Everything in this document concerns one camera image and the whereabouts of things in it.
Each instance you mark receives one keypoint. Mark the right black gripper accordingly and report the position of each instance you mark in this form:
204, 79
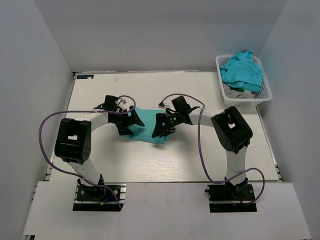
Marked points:
160, 130

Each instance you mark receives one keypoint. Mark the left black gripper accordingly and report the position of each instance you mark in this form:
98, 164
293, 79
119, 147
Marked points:
123, 129

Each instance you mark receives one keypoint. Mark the teal green t shirt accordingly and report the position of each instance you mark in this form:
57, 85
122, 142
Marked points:
144, 133

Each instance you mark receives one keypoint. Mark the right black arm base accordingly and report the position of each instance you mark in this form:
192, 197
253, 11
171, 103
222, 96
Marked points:
221, 199

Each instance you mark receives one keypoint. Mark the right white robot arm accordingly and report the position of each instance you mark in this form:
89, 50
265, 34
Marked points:
233, 132

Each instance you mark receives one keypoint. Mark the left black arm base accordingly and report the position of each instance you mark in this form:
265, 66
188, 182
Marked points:
90, 198

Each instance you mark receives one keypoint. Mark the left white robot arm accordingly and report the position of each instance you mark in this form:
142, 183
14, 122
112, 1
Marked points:
74, 139

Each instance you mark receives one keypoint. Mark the blue label sticker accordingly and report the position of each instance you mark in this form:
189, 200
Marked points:
85, 76

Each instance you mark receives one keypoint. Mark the grey cloth in basket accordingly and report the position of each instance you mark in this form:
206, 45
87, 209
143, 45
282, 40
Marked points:
237, 93

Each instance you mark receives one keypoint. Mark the blue t shirt in basket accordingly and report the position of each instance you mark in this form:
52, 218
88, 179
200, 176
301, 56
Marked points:
241, 72

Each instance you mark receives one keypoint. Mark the white plastic basket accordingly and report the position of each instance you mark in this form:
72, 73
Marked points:
263, 95

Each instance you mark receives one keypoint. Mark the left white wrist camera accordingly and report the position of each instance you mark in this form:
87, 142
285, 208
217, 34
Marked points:
125, 106

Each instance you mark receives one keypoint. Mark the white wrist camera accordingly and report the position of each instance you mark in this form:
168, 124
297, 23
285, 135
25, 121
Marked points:
166, 108
125, 106

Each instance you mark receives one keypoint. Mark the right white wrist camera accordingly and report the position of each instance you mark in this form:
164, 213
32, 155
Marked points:
166, 108

